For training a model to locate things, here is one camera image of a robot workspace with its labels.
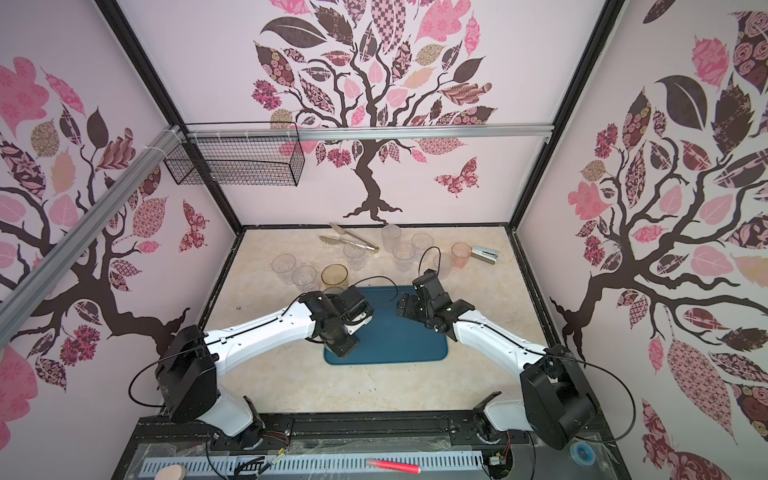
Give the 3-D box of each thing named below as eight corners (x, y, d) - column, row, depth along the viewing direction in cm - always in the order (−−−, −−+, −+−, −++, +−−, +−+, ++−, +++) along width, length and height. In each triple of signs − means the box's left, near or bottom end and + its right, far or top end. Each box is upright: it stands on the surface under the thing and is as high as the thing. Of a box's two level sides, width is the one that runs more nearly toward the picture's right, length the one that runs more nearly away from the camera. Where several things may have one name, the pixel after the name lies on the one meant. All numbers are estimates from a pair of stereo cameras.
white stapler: (469, 257, 114) (470, 251, 111) (472, 249, 116) (474, 243, 114) (494, 265, 111) (496, 259, 108) (496, 257, 114) (499, 251, 111)
